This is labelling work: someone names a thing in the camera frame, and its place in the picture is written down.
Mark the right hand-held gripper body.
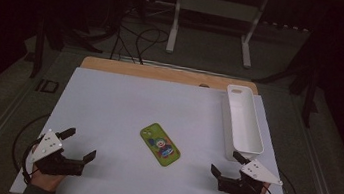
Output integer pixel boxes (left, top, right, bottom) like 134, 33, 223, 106
217, 154, 286, 194

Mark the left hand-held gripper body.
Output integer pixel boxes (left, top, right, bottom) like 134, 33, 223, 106
28, 126, 90, 180

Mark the white plastic bin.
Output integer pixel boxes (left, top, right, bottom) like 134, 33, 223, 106
216, 83, 273, 166

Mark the green cartoon print phone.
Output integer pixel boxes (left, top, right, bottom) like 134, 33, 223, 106
135, 120, 185, 169

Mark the person's left hand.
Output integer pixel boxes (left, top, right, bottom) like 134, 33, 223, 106
28, 162, 68, 194

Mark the white table board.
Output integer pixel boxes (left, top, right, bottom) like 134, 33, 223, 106
9, 60, 308, 194

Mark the black stand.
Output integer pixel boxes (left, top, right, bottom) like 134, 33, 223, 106
28, 8, 108, 88
247, 21, 330, 130

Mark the left hand-held gripper cable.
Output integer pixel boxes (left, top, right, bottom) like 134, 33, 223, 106
7, 108, 54, 189

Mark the black looped floor cable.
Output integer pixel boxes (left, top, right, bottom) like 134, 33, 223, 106
108, 22, 172, 69

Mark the white metal stand frame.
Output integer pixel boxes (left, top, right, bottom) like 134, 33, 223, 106
164, 0, 271, 71

